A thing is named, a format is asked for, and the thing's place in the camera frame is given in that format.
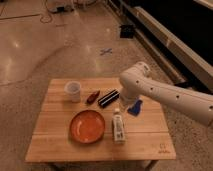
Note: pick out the black box on floor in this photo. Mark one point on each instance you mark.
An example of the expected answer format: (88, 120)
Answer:
(127, 31)

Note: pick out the white plastic cup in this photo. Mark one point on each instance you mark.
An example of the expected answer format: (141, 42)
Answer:
(73, 90)

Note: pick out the dark red small object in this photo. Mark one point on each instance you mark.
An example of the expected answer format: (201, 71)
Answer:
(92, 97)

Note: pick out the wooden table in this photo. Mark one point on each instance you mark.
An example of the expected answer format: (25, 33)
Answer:
(147, 135)

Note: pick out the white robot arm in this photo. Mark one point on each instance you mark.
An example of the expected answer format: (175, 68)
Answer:
(135, 81)

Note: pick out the blue plastic object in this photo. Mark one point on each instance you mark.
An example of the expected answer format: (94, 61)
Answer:
(136, 108)

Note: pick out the white bottle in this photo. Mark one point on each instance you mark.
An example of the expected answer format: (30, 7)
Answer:
(118, 127)

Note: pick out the black striped box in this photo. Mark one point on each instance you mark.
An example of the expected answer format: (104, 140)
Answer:
(108, 98)

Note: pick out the orange ceramic bowl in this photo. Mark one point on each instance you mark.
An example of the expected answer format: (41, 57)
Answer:
(87, 127)

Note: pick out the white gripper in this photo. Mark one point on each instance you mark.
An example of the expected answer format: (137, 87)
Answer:
(126, 102)

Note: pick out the long grey rail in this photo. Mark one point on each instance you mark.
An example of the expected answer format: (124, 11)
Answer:
(180, 30)

